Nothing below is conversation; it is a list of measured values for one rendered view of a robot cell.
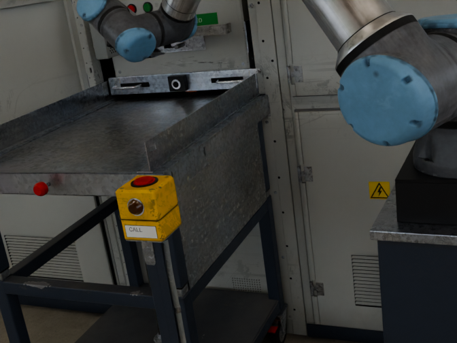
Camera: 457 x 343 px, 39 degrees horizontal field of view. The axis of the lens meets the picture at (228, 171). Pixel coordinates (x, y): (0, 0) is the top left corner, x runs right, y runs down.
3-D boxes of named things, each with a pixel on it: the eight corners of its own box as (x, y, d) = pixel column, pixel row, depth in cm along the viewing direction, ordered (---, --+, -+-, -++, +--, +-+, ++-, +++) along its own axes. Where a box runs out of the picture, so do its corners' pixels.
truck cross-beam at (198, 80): (258, 87, 197) (256, 68, 195) (111, 95, 218) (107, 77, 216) (263, 84, 201) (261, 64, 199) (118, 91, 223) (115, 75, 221)
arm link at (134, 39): (167, 28, 155) (138, 0, 160) (128, 38, 148) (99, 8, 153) (160, 58, 162) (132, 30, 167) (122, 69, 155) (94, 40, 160)
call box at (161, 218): (162, 243, 112) (152, 190, 109) (124, 241, 115) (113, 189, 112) (182, 224, 119) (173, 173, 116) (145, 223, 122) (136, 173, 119)
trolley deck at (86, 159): (168, 197, 137) (164, 171, 135) (-47, 192, 161) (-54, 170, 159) (269, 113, 195) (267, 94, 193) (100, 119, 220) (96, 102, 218)
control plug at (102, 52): (108, 58, 202) (97, 3, 197) (95, 60, 204) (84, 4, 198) (121, 54, 209) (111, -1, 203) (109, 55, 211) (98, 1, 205)
